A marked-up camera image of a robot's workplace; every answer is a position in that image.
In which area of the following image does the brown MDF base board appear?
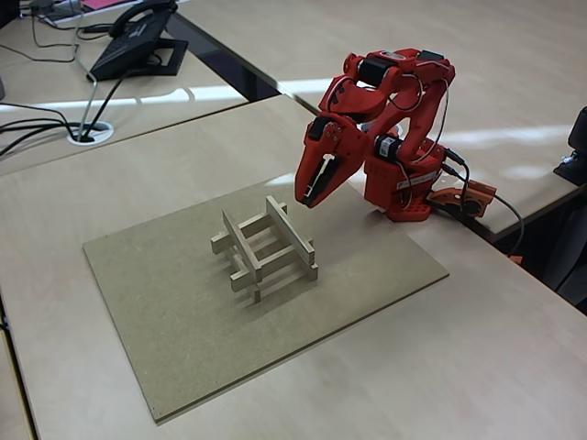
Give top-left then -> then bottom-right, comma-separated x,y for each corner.
82,160 -> 451,425

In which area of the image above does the black desk phone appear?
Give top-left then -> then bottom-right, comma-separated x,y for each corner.
88,0 -> 190,83

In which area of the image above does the pink paper sheet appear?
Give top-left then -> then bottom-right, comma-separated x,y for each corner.
81,0 -> 138,10

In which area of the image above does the forearm servo wire loop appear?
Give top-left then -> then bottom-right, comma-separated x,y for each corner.
388,74 -> 426,112

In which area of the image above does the short black plug cable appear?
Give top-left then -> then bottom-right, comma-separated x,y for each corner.
441,147 -> 470,205

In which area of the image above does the long grey-black power cable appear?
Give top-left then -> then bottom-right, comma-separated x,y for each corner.
493,194 -> 526,258

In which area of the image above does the white grommet with cables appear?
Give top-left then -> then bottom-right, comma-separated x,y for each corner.
66,121 -> 115,146

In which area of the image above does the black phone cable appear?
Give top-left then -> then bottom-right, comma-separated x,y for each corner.
89,72 -> 127,138

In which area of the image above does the black desk cable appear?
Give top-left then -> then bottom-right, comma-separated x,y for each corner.
0,119 -> 77,157
0,103 -> 83,138

